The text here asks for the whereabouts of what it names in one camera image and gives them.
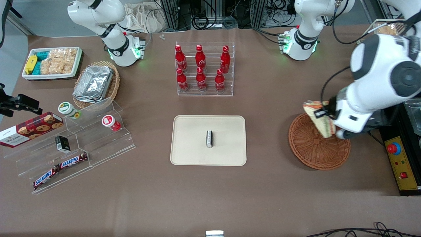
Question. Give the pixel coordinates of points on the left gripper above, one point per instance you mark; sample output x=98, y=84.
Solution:
x=332, y=106

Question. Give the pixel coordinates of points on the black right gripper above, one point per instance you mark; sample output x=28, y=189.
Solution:
x=9, y=102

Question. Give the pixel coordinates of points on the triangular sandwich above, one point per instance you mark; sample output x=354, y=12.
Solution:
x=320, y=126

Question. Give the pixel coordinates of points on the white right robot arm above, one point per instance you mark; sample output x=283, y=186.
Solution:
x=98, y=14

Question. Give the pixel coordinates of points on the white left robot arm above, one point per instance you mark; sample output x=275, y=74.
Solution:
x=384, y=69

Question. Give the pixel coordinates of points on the brown wicker basket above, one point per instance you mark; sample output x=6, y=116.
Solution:
x=312, y=148

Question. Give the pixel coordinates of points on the light wicker basket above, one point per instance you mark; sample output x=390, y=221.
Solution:
x=115, y=82

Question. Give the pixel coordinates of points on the beige plastic tray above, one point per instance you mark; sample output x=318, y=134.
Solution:
x=190, y=141

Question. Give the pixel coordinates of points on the red Walkers cookie box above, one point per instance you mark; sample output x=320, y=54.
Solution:
x=33, y=128

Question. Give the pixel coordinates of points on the white rectangular bin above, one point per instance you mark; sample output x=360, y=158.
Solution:
x=49, y=76

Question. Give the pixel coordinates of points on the teal snack packet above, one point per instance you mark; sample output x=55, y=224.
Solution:
x=42, y=54
x=37, y=67

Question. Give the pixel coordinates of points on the yellow snack packet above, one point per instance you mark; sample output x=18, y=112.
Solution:
x=31, y=64

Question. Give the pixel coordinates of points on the green lid sunflower cup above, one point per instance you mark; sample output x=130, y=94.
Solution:
x=66, y=108

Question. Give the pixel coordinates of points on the clear bag rice crackers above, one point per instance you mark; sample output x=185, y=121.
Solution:
x=46, y=66
x=65, y=67
x=70, y=53
x=56, y=54

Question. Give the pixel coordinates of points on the small black carton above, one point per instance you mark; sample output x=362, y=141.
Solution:
x=62, y=144

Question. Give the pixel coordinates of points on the aluminium foil container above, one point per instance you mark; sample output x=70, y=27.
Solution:
x=93, y=80
x=86, y=98

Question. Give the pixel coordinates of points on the Snickers chocolate bar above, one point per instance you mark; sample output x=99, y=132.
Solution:
x=73, y=160
x=45, y=179

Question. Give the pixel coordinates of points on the black stand leg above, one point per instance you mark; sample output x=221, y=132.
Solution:
x=5, y=19

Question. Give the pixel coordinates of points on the clear acrylic stepped shelf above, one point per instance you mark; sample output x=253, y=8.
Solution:
x=98, y=144

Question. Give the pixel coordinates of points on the clear plastic container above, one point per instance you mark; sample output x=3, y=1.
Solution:
x=414, y=118

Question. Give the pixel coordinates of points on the red lid yogurt cup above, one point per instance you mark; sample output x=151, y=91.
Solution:
x=109, y=121

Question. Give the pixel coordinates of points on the yellow emergency stop box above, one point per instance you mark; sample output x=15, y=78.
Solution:
x=403, y=164

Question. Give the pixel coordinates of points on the red Coca-Cola bottle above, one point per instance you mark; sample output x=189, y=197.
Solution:
x=180, y=58
x=225, y=59
x=201, y=80
x=182, y=81
x=200, y=58
x=219, y=82

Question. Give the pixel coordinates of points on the clear acrylic bottle rack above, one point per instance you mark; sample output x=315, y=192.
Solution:
x=210, y=93

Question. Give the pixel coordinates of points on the small black white pack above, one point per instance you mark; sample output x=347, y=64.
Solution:
x=209, y=138

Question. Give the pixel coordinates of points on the white crumpled cloth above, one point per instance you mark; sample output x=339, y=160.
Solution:
x=144, y=16

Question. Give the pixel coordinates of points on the aluminium frame post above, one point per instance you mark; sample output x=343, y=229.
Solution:
x=174, y=13
x=258, y=13

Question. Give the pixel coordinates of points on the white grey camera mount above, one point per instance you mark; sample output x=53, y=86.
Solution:
x=214, y=233

